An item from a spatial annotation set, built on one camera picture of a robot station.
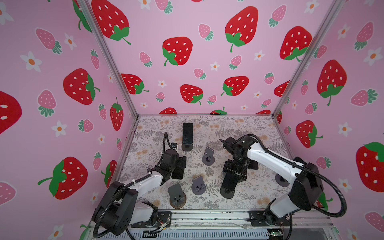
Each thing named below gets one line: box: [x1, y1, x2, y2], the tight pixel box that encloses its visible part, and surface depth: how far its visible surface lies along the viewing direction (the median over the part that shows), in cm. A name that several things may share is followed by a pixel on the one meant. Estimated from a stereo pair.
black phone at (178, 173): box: [171, 156, 187, 180], surface depth 87 cm
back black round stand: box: [181, 143, 193, 152], surface depth 104 cm
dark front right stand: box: [220, 186, 235, 199], surface depth 83 cm
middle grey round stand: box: [202, 146, 215, 166], surface depth 93 cm
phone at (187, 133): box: [182, 123, 194, 144], surface depth 98 cm
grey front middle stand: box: [191, 175, 206, 196], surface depth 81 cm
